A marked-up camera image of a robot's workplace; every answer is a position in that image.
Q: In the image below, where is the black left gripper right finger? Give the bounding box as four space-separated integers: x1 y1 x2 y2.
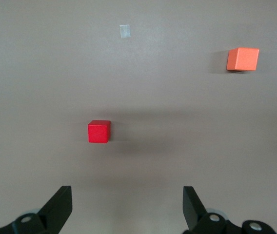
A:
182 186 277 234

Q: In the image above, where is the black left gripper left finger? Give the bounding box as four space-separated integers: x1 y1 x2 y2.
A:
0 185 73 234

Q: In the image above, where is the red wooden block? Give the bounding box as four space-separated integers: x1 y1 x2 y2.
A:
87 119 112 144

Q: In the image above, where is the orange wooden block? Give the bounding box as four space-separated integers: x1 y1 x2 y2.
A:
226 47 260 72

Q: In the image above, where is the brown table cover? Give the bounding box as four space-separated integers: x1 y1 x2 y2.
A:
0 0 277 234

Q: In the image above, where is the small clear tape patch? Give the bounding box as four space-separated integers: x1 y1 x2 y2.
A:
119 24 131 39

